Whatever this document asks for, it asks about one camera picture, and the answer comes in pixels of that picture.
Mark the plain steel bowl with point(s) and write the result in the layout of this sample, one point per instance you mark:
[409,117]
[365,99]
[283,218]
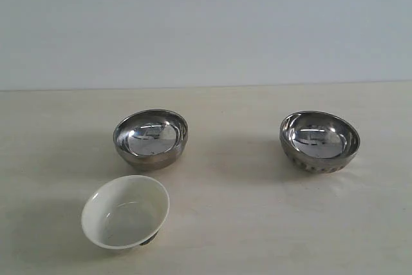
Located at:
[151,139]

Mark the white ceramic bowl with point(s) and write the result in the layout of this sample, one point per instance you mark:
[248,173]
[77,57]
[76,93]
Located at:
[125,213]

